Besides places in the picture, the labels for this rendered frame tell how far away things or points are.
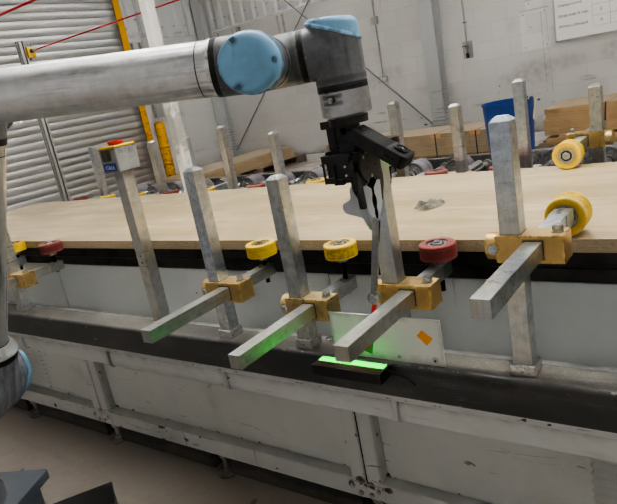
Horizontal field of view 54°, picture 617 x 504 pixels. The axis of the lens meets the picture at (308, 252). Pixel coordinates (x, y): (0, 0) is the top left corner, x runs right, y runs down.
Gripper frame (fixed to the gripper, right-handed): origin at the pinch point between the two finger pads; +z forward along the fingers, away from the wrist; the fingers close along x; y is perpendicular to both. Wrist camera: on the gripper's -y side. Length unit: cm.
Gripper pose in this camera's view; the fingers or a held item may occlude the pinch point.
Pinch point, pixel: (376, 223)
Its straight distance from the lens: 113.8
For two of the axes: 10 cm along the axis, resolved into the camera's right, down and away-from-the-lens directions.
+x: -5.6, 3.3, -7.6
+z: 1.9, 9.4, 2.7
